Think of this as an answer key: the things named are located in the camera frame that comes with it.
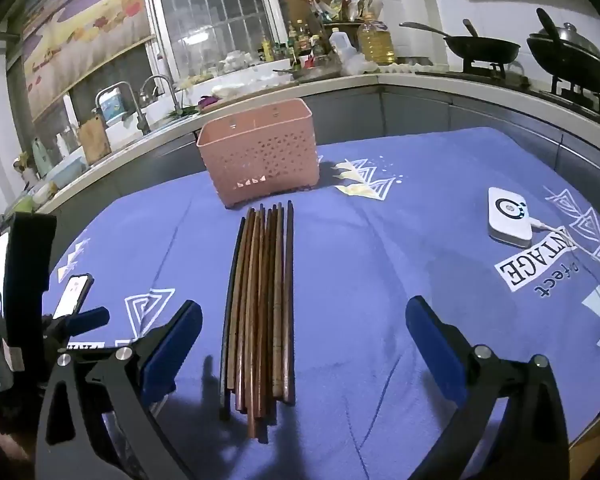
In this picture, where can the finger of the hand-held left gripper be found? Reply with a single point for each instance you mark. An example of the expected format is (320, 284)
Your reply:
(94, 319)

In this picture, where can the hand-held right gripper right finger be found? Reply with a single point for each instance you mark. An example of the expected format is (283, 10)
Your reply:
(436, 345)

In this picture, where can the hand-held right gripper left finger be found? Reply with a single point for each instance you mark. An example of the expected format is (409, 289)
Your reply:
(172, 345)

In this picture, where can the bunch of wooden chopsticks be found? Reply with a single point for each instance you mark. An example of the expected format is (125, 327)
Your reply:
(260, 310)

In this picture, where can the pink perforated plastic basket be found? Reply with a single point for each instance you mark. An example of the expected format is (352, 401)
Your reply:
(262, 160)

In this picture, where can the blue printed tablecloth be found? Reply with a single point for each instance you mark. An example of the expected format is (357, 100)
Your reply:
(370, 260)

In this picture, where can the light blue plastic basin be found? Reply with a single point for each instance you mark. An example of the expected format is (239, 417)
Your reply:
(66, 170)

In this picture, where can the green detergent bottle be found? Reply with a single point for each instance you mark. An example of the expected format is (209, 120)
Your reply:
(41, 156)

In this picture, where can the wooden cutting board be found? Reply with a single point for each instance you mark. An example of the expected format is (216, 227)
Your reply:
(94, 141)

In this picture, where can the white box with blue label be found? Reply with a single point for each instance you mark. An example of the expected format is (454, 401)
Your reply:
(111, 105)

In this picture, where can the chrome kitchen faucet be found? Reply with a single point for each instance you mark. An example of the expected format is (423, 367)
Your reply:
(157, 91)
(125, 100)

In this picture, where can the white kitchen counter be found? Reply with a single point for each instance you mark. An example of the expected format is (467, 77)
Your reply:
(430, 80)

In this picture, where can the black gas stove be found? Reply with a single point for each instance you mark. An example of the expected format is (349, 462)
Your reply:
(577, 92)

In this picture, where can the black wok with spatula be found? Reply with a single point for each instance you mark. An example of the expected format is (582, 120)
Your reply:
(485, 49)

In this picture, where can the yellow cooking oil bottle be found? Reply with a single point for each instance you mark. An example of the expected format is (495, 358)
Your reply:
(376, 42)

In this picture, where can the white plastic jug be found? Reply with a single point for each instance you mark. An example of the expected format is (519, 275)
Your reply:
(341, 45)

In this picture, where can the black wok with lid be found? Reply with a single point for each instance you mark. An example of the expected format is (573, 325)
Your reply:
(570, 55)

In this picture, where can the row of condiment bottles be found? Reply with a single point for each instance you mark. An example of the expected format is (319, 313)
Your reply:
(295, 45)

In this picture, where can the barred kitchen window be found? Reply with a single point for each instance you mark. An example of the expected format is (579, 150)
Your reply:
(210, 5)

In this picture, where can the fruit print wall cabinet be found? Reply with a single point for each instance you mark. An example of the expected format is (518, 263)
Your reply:
(85, 30)

